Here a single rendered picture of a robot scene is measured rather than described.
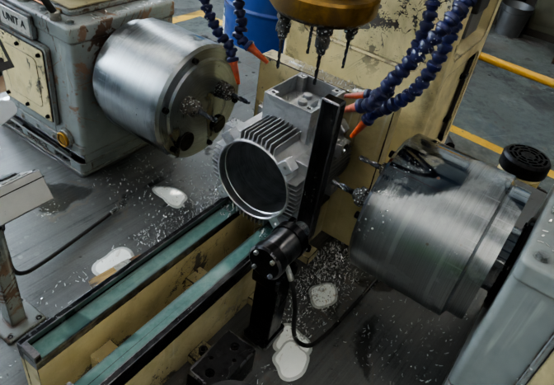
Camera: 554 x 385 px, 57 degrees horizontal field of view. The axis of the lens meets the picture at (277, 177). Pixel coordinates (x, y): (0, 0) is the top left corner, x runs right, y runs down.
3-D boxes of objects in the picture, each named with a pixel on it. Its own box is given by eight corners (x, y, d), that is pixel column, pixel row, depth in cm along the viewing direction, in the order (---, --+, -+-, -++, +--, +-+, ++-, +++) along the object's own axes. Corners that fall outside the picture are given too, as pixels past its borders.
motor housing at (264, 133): (268, 156, 114) (279, 79, 103) (341, 194, 107) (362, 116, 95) (208, 197, 100) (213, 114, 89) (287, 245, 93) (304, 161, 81)
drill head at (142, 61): (138, 82, 134) (136, -15, 119) (248, 139, 119) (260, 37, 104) (55, 115, 117) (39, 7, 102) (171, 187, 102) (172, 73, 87)
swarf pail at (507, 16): (486, 32, 482) (498, 3, 466) (495, 24, 503) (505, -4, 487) (518, 42, 471) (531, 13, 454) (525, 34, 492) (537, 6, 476)
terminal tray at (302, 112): (294, 103, 103) (300, 71, 99) (339, 124, 99) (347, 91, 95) (258, 124, 95) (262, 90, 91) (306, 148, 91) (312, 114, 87)
